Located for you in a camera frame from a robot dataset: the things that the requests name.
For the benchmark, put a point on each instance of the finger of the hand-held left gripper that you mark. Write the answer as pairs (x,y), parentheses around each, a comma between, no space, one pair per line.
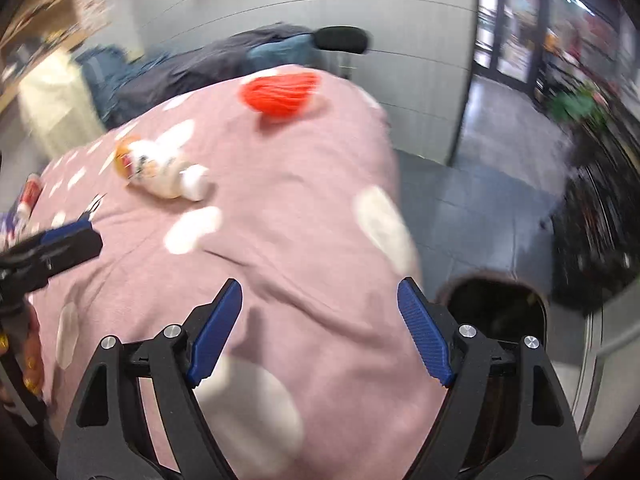
(65,247)

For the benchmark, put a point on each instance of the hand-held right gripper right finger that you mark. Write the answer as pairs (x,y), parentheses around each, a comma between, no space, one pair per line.
(425,335)

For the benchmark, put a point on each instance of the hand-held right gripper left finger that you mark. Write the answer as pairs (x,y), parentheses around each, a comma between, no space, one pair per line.
(215,335)

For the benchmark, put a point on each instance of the orange patterned packet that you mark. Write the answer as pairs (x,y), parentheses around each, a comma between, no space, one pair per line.
(30,360)

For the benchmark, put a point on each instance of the white bottle with orange cap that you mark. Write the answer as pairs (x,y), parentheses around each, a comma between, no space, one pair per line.
(160,172)

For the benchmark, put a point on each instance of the red and white tube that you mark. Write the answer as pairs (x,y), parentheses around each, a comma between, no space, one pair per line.
(30,195)

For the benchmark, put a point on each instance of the cream cloth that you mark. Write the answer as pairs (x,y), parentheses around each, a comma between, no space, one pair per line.
(55,105)

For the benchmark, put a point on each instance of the pink polka dot blanket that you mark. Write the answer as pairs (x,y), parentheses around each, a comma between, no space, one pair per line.
(300,210)

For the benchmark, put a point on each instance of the blue crumpled cloth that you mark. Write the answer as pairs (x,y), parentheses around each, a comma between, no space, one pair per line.
(105,75)

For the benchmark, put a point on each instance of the grey bed cover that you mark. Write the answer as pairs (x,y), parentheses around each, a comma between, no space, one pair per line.
(200,70)

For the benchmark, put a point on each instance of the wooden shelving unit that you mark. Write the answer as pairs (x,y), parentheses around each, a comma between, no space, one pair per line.
(30,15)

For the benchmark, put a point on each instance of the orange mesh net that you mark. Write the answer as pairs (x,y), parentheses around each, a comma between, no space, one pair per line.
(277,92)

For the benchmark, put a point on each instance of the green potted plant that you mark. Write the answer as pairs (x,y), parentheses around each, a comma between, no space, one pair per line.
(575,105)

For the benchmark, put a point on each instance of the black round stool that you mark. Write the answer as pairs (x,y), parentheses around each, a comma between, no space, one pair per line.
(342,39)

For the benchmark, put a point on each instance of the glass door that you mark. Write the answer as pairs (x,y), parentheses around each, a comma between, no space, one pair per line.
(510,25)

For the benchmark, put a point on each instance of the wall poster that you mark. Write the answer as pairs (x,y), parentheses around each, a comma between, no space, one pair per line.
(95,10)

